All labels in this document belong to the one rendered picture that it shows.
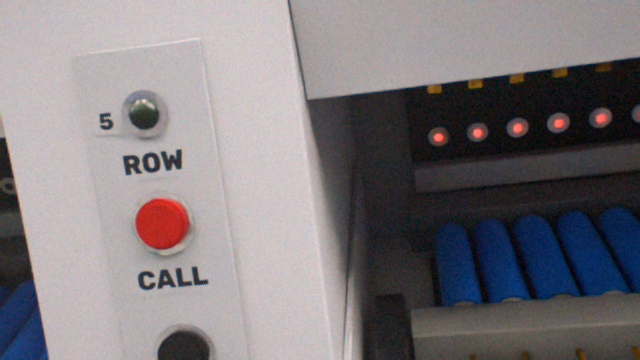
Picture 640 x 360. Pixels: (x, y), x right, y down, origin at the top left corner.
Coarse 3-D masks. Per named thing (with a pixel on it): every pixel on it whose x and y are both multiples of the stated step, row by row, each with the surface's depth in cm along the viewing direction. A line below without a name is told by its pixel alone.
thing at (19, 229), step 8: (8, 208) 41; (16, 208) 41; (0, 216) 40; (8, 216) 40; (16, 216) 40; (0, 224) 41; (8, 224) 41; (16, 224) 41; (0, 232) 41; (8, 232) 41; (16, 232) 41; (24, 232) 41
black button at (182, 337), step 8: (168, 336) 21; (176, 336) 21; (184, 336) 21; (192, 336) 21; (168, 344) 21; (176, 344) 21; (184, 344) 21; (192, 344) 21; (200, 344) 21; (160, 352) 21; (168, 352) 21; (176, 352) 21; (184, 352) 21; (192, 352) 21; (200, 352) 21
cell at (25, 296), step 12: (24, 288) 36; (36, 288) 37; (12, 300) 35; (24, 300) 36; (36, 300) 36; (0, 312) 35; (12, 312) 35; (24, 312) 35; (0, 324) 34; (12, 324) 34; (0, 336) 33; (12, 336) 34; (0, 348) 33
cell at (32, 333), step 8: (40, 312) 34; (32, 320) 34; (40, 320) 34; (24, 328) 33; (32, 328) 33; (40, 328) 33; (16, 336) 33; (24, 336) 33; (32, 336) 33; (40, 336) 33; (16, 344) 32; (24, 344) 32; (32, 344) 32; (40, 344) 33; (8, 352) 32; (16, 352) 32; (24, 352) 32; (32, 352) 32; (40, 352) 32
